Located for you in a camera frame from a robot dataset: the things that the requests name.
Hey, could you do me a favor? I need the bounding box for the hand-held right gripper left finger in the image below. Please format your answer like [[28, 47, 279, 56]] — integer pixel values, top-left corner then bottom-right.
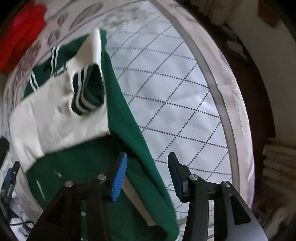
[[26, 152, 128, 241]]

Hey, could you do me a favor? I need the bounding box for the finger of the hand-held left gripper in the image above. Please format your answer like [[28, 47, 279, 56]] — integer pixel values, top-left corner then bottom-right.
[[1, 161, 21, 202]]

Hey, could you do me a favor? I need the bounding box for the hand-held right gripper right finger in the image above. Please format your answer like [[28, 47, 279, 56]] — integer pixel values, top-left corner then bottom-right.
[[167, 152, 269, 241]]

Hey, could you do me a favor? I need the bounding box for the green and white jacket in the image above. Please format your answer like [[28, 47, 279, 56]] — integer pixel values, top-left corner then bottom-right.
[[10, 28, 179, 241]]

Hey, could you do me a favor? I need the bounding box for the floral quilted bedspread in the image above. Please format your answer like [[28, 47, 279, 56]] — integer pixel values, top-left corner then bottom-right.
[[0, 0, 256, 241]]

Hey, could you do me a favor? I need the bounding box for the stack of white folded cloths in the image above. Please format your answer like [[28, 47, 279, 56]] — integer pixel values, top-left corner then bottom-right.
[[262, 138, 296, 200]]

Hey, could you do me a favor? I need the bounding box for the red cloth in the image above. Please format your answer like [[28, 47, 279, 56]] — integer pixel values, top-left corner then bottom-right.
[[0, 3, 48, 73]]

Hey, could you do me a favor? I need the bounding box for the black cable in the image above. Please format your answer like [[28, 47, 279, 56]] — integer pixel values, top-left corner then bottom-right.
[[9, 215, 35, 233]]

